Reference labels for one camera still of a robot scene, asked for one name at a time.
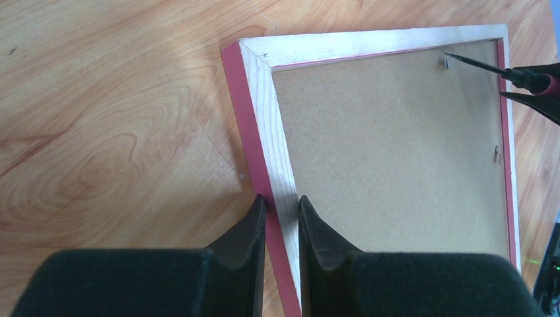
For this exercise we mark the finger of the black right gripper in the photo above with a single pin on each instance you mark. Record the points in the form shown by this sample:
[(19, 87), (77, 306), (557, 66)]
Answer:
[(550, 69), (545, 105)]

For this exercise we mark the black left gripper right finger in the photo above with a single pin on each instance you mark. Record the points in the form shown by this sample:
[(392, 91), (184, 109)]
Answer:
[(338, 279)]

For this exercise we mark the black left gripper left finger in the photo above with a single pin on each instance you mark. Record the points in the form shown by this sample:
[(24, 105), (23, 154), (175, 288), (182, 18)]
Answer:
[(224, 278)]

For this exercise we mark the pink handled screwdriver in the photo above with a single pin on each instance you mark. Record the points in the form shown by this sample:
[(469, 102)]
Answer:
[(539, 84)]

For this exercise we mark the pink picture frame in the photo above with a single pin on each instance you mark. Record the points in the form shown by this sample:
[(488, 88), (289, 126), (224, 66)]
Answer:
[(249, 64)]

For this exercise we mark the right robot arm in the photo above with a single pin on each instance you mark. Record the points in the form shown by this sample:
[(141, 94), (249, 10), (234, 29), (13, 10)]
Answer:
[(546, 288)]

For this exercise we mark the brown frame backing board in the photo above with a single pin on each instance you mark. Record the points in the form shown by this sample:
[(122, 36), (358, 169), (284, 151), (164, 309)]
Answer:
[(403, 152)]

